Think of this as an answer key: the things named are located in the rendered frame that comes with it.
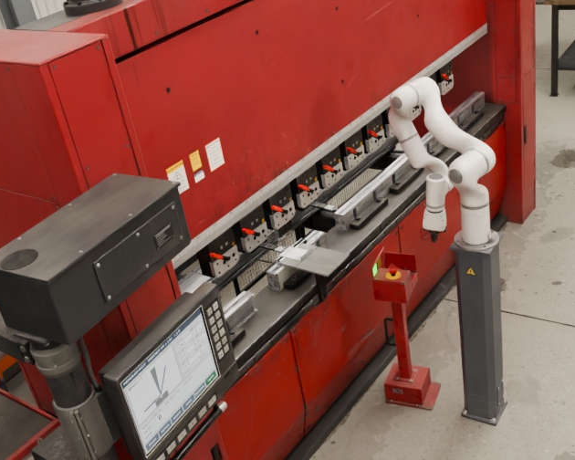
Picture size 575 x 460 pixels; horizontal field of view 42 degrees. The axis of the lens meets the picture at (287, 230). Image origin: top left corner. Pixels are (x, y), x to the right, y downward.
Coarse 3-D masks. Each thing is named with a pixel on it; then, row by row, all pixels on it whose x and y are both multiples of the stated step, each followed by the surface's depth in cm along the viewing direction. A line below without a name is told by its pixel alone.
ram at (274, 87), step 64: (256, 0) 294; (320, 0) 327; (384, 0) 368; (448, 0) 421; (128, 64) 250; (192, 64) 273; (256, 64) 301; (320, 64) 336; (384, 64) 379; (192, 128) 279; (256, 128) 308; (320, 128) 345; (192, 192) 285; (256, 192) 316
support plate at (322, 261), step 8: (304, 248) 349; (312, 248) 347; (320, 248) 346; (312, 256) 341; (320, 256) 340; (328, 256) 339; (336, 256) 338; (344, 256) 337; (280, 264) 342; (288, 264) 339; (296, 264) 338; (304, 264) 337; (312, 264) 336; (320, 264) 335; (328, 264) 334; (336, 264) 333; (312, 272) 331; (320, 272) 329; (328, 272) 328
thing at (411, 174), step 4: (412, 168) 423; (420, 168) 421; (408, 172) 419; (412, 172) 418; (416, 172) 418; (420, 172) 422; (404, 176) 416; (408, 176) 415; (412, 176) 415; (416, 176) 419; (400, 180) 413; (404, 180) 412; (408, 180) 412; (412, 180) 415; (392, 184) 409; (400, 184) 408; (404, 184) 410; (392, 188) 406; (396, 188) 405; (400, 188) 406; (392, 192) 407; (396, 192) 405
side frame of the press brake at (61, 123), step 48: (0, 48) 221; (48, 48) 211; (96, 48) 213; (0, 96) 218; (48, 96) 204; (96, 96) 216; (0, 144) 232; (48, 144) 215; (96, 144) 219; (0, 192) 248; (48, 192) 229; (0, 240) 266; (144, 288) 245; (96, 336) 258; (192, 432) 277
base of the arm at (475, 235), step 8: (464, 208) 320; (488, 208) 320; (464, 216) 322; (472, 216) 319; (480, 216) 319; (488, 216) 322; (464, 224) 324; (472, 224) 321; (480, 224) 321; (488, 224) 323; (464, 232) 327; (472, 232) 323; (480, 232) 323; (488, 232) 325; (496, 232) 332; (456, 240) 332; (464, 240) 329; (472, 240) 325; (480, 240) 325; (488, 240) 327; (496, 240) 326; (464, 248) 326; (472, 248) 324; (480, 248) 323; (488, 248) 323
